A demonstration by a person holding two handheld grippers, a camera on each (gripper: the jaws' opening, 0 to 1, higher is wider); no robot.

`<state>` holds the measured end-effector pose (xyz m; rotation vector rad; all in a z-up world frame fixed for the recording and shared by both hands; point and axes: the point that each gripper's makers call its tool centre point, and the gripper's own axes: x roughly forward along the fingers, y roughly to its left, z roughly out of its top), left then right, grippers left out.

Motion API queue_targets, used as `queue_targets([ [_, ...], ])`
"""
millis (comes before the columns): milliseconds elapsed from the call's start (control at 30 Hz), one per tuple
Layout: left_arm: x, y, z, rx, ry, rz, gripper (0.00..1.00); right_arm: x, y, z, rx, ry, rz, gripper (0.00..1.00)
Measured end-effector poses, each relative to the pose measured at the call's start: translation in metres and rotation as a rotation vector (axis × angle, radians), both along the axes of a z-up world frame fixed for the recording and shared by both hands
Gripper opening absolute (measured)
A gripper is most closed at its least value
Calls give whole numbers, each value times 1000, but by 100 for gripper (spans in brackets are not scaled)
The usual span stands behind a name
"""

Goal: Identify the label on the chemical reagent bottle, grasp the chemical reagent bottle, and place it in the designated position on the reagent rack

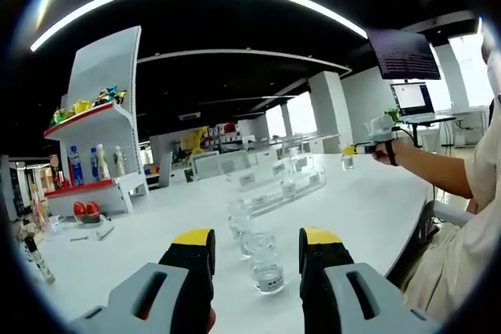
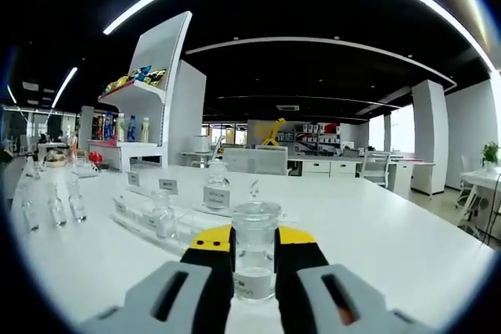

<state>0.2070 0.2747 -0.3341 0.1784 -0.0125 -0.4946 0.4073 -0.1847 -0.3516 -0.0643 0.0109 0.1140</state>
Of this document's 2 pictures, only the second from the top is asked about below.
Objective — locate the orange printed package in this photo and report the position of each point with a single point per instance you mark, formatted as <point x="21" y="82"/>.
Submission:
<point x="99" y="128"/>

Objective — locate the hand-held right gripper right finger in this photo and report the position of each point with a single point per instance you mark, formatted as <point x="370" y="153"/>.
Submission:
<point x="309" y="287"/>

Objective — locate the white green drink bottle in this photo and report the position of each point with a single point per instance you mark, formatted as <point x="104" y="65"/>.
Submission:
<point x="120" y="128"/>

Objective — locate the white side table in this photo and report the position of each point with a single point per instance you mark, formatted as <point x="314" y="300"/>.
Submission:
<point x="479" y="177"/>

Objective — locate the potted green plant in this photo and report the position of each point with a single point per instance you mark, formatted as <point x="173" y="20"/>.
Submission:
<point x="491" y="154"/>

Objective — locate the yellow metal frame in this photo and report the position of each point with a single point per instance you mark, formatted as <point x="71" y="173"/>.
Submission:
<point x="278" y="124"/>

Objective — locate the orange drink bottle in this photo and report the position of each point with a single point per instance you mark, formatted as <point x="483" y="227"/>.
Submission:
<point x="73" y="150"/>

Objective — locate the curved ceiling light strip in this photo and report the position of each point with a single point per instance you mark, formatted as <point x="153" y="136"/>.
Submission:
<point x="121" y="19"/>

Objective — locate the clear acrylic reagent rack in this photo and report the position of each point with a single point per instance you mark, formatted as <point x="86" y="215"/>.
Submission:
<point x="137" y="212"/>

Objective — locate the white desk with drawers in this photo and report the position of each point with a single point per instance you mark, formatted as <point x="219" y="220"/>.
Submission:
<point x="329" y="167"/>

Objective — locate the red round object pair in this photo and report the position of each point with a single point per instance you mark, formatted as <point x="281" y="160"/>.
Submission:
<point x="95" y="157"/>

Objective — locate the white box appliance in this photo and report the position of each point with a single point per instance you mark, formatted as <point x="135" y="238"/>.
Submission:
<point x="202" y="144"/>

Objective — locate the grey mesh office chair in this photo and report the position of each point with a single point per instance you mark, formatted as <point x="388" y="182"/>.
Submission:
<point x="256" y="161"/>

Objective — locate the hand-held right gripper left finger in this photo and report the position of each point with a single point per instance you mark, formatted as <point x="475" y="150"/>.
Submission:
<point x="195" y="283"/>

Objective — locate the straight ceiling light strip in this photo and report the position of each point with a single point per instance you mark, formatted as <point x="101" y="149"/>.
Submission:
<point x="64" y="87"/>
<point x="11" y="94"/>

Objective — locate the pile of colourful snack packets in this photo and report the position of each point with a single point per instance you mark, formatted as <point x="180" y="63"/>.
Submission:
<point x="145" y="75"/>

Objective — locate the background storage rack with boxes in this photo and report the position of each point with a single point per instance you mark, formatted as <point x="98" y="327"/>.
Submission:
<point x="317" y="132"/>

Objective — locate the cream white drink bottle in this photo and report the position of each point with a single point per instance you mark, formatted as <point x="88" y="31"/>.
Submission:
<point x="146" y="130"/>

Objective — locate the ceiling air vent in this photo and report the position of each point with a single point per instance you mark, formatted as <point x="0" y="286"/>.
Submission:
<point x="287" y="107"/>

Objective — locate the white office chair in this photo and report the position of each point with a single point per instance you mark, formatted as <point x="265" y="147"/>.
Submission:
<point x="375" y="167"/>

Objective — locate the small clear glass jar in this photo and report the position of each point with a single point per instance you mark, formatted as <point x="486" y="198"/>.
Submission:
<point x="37" y="165"/>

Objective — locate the small clear glass cup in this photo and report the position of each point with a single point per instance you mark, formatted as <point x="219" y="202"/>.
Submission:
<point x="256" y="232"/>

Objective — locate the woven basket with food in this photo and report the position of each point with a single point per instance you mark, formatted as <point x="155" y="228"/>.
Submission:
<point x="56" y="161"/>

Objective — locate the white display shelf red trim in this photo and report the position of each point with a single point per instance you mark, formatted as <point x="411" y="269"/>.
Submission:
<point x="160" y="60"/>

